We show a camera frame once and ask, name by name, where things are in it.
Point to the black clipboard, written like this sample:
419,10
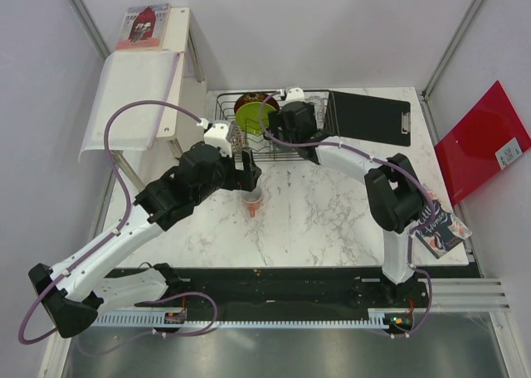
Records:
369,118

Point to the orange pink mug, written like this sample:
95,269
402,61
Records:
252,200

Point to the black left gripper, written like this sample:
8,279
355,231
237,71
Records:
239,180

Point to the red cover book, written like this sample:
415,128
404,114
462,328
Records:
144,28

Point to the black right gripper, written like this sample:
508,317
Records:
276,120

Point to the red patterned white bowl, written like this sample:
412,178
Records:
236,137

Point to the Little Women book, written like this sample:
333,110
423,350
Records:
445,232

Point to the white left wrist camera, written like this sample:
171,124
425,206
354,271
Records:
219,136

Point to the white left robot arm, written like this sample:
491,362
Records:
76,291

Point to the white slotted cable duct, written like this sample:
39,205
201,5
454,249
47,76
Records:
163,319

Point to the white translucent mat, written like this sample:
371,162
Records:
127,77

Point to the black wire dish rack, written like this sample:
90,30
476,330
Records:
220,106

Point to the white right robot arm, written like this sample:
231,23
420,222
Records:
398,202

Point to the red plastic folder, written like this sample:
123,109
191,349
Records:
489,137

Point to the clear octagonal glass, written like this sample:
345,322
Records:
319,109

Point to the lime green plate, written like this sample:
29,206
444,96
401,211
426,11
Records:
250,122

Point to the dark red patterned bowl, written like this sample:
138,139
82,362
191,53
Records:
251,102

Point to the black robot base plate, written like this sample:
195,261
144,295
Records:
291,292

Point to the white side shelf table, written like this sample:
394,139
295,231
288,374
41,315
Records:
177,132

